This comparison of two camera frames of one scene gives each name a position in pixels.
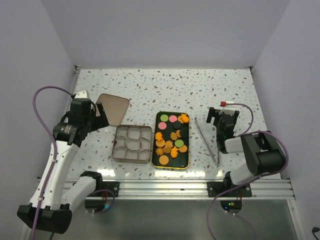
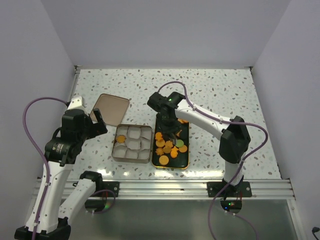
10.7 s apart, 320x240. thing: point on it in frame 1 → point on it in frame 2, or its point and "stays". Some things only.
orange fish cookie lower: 174,152 stays
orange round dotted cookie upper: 160,144 stays
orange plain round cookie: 183,149 stays
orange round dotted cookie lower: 163,160 stays
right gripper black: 214,113 → 174,128
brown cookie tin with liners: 132,144 stays
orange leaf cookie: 158,136 → 120,139
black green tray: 171,140 stays
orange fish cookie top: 183,118 stays
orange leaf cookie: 173,136 → 158,136
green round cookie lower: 179,143 stays
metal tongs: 217,162 → 174,140
